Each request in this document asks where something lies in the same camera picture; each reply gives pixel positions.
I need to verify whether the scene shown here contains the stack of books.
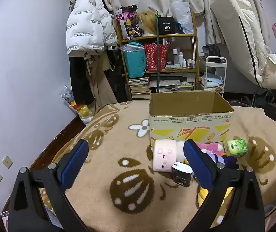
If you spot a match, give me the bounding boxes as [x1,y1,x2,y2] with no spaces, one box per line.
[128,74,196,100]

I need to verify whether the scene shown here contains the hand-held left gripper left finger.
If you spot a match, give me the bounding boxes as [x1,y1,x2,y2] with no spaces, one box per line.
[9,139,90,232]

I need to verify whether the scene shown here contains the crumpled clear plastic wrap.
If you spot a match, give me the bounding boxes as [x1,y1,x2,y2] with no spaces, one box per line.
[120,41,144,53]

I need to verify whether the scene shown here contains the red patterned gift bag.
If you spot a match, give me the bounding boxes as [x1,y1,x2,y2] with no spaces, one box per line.
[144,42,169,72]

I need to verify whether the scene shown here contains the blonde wig mannequin head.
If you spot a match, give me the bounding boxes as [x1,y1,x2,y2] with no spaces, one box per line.
[136,10,158,37]

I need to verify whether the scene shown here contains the clear plastic bag yellow items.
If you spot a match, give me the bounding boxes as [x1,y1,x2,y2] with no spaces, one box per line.
[59,84,97,125]

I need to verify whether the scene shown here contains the pink cylinder plush pillow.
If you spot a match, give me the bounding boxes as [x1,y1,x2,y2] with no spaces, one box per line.
[152,139,188,172]

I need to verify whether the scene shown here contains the black box with white print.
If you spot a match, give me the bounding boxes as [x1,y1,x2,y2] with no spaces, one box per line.
[158,16,179,35]

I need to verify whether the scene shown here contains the white puffer jacket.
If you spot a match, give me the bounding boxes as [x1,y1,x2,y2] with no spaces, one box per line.
[66,0,118,57]

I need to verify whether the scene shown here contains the black hanging garment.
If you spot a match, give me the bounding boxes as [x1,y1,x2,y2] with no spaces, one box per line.
[69,55,95,104]

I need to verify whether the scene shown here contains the white trolley cart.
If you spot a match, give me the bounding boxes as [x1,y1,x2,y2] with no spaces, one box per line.
[198,56,227,97]

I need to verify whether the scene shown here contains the pink and black printed bag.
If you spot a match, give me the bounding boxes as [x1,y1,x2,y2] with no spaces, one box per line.
[116,4,142,40]

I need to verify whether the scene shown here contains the black and white tissue pack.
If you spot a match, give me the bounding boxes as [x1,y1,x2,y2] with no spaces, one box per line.
[171,162,194,188]

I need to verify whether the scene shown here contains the green pole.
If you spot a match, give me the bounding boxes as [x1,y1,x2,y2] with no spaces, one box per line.
[154,10,161,94]

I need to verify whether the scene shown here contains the dark purple plush toy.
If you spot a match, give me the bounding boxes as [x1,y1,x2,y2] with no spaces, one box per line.
[221,155,239,170]

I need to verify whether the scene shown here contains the group of cosmetic bottles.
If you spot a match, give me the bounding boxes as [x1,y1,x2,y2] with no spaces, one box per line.
[172,48,197,69]

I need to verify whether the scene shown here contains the beige hanging coat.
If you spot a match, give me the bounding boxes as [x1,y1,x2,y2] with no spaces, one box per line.
[86,53,119,115]

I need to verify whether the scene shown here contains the pink and lavender plush doll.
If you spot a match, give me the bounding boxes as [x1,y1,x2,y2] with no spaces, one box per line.
[196,142,225,166]

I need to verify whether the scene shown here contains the white folded mattress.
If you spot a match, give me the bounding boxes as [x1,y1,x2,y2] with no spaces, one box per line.
[210,0,272,87]

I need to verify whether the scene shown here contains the blue and white cloth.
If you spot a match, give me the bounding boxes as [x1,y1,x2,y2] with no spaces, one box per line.
[199,74,223,89]

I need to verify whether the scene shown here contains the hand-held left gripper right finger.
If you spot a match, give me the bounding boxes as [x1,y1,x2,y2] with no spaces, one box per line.
[183,139,266,232]

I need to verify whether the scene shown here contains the wooden shelf rack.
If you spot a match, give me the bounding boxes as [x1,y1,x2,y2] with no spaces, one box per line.
[115,11,199,101]

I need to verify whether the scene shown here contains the green tissue pack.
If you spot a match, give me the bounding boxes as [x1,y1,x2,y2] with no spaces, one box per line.
[226,138,249,156]

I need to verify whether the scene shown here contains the teal bag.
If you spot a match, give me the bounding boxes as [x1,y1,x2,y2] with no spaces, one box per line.
[123,42,146,78]

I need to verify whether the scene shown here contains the brown printed blanket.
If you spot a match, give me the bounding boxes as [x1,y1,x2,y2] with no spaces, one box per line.
[29,100,276,232]

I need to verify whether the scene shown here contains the yellow plush pouch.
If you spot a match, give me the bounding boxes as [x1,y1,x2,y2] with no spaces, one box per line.
[197,186,233,225]

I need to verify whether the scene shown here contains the printed cardboard box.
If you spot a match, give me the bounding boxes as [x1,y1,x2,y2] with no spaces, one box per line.
[149,91,235,151]

